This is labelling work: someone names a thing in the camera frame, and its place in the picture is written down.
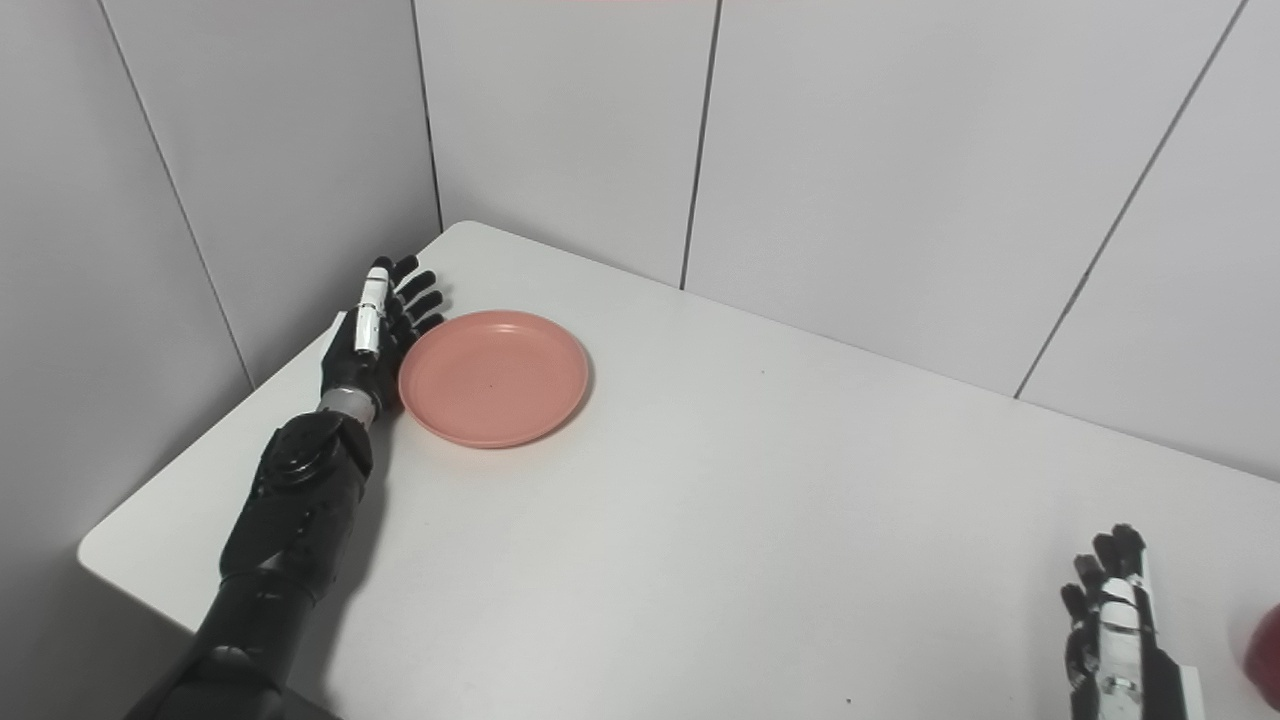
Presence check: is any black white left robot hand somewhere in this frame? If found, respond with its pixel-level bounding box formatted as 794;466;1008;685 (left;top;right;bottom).
320;255;447;416

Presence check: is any red apple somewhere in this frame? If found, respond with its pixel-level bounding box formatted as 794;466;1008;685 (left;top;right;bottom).
1240;603;1280;711

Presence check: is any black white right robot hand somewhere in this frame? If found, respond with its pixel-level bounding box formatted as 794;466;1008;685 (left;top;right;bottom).
1060;524;1206;720

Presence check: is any pink round plate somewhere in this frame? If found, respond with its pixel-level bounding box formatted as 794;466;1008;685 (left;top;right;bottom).
398;310;591;450

